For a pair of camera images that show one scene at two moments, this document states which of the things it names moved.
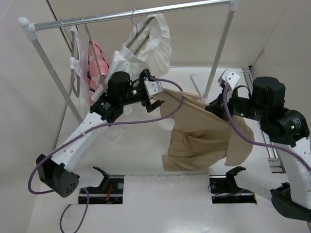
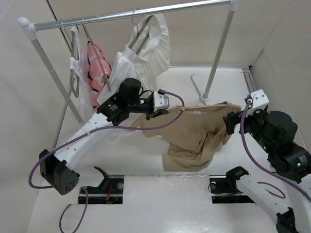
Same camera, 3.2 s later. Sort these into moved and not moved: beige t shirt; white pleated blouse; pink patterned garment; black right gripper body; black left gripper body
Moved: black left gripper body; black right gripper body; beige t shirt
Not moved: white pleated blouse; pink patterned garment
